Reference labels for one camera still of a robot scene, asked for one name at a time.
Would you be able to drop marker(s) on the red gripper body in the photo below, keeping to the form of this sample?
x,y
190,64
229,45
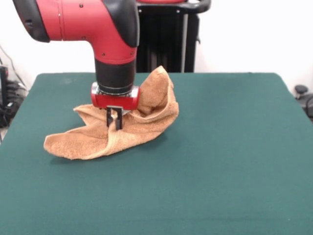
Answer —
x,y
115,100

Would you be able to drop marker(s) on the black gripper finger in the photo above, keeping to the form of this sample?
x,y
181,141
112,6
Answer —
x,y
118,120
109,117

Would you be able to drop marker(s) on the orange terry towel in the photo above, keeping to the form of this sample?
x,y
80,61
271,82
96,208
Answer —
x,y
137,132

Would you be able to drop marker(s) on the red robot base disc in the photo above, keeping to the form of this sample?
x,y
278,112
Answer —
x,y
161,1

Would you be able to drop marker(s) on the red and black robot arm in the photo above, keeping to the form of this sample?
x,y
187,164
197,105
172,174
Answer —
x,y
85,36

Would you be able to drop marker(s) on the black electrical box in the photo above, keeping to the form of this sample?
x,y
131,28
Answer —
x,y
3,80

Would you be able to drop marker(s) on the dark green table cloth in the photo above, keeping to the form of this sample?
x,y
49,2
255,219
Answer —
x,y
220,171

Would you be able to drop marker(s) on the black office chair base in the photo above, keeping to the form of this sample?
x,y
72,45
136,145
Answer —
x,y
301,89

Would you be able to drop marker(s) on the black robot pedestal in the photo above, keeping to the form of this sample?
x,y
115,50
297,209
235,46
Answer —
x,y
171,36

